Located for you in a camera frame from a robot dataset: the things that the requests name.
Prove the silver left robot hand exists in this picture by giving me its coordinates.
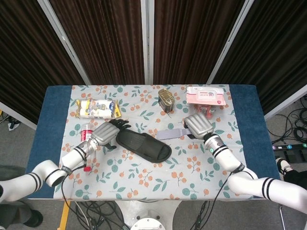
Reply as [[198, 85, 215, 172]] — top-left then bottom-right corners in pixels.
[[90, 119, 132, 150]]

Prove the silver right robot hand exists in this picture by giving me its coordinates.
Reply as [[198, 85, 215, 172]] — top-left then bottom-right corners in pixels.
[[182, 112, 215, 140]]

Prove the black rubber slipper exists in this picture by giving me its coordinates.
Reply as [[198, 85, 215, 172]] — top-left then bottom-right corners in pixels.
[[115, 129, 173, 164]]

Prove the clear box with red contents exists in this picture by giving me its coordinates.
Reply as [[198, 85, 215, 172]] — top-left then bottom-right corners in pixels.
[[195, 104, 216, 119]]

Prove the clear plastic bottle red cap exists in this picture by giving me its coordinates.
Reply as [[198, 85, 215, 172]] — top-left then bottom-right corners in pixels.
[[79, 123, 99, 172]]

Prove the packaged white roll pair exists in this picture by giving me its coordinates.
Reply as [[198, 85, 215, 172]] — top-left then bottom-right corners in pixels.
[[75, 98, 121, 119]]

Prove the pink wet wipes pack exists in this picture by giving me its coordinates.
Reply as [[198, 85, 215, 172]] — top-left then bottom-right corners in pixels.
[[186, 86, 226, 106]]

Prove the dark luncheon meat can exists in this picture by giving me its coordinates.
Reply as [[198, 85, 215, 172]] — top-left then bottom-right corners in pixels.
[[158, 88, 175, 113]]

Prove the blue table cover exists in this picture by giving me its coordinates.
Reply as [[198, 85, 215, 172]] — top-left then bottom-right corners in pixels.
[[25, 84, 281, 200]]

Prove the floral print tablecloth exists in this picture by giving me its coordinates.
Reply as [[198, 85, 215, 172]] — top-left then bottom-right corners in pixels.
[[54, 84, 254, 201]]

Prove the dark curtain partition panel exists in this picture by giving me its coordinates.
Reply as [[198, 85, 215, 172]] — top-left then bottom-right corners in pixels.
[[0, 0, 91, 125], [153, 0, 245, 85], [49, 0, 148, 85], [207, 0, 307, 120]]

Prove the yellow floor strip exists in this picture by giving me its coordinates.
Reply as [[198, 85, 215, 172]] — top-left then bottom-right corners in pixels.
[[59, 200, 71, 230]]

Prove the white and black sneaker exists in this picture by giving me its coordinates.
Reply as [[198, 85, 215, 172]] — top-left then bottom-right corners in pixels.
[[275, 157, 295, 178]]

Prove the black trouser leg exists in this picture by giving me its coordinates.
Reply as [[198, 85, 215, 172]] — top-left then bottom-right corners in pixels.
[[284, 167, 307, 183]]

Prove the grey trouser leg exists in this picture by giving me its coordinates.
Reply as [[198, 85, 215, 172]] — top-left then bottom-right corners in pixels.
[[0, 165, 44, 228]]

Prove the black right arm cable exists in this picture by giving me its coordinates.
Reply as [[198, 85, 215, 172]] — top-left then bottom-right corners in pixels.
[[191, 171, 232, 230]]

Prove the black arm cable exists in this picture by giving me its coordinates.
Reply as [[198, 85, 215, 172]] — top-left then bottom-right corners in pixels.
[[59, 161, 88, 230], [191, 171, 232, 230]]

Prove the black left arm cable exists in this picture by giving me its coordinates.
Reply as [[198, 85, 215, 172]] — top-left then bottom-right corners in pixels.
[[59, 161, 88, 230]]

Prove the black floor cable bundle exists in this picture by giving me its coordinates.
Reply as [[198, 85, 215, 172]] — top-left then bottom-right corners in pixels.
[[263, 94, 307, 146], [74, 200, 128, 230]]

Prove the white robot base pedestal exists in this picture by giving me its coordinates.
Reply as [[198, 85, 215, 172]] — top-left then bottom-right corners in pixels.
[[114, 199, 184, 230]]

